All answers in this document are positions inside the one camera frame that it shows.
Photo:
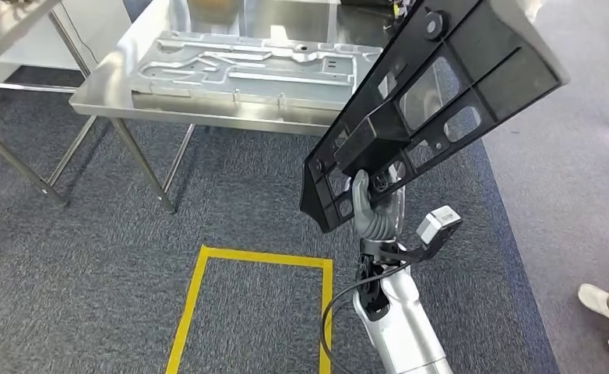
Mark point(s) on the long black plastic panel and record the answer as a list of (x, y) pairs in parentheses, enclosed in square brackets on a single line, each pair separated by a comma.
[(516, 77)]

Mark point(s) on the person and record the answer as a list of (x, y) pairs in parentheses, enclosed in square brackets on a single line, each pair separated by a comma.
[(598, 304)]

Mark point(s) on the stainless steel workbench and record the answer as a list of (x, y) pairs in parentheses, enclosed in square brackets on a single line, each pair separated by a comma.
[(113, 98)]

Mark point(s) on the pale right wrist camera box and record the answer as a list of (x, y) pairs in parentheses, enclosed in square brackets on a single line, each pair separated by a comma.
[(433, 224)]

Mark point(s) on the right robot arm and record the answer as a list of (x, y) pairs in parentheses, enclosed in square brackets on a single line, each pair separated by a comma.
[(402, 320)]

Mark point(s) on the stamped aluminium plate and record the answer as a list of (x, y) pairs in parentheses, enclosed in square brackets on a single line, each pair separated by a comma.
[(258, 72)]

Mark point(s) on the white cabinet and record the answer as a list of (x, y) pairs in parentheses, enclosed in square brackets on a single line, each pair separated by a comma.
[(98, 31)]

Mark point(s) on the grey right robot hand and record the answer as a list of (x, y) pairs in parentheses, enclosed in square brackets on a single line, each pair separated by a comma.
[(377, 224)]

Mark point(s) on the stainless steel table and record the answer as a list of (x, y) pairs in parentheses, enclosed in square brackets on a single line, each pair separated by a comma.
[(0, 31)]

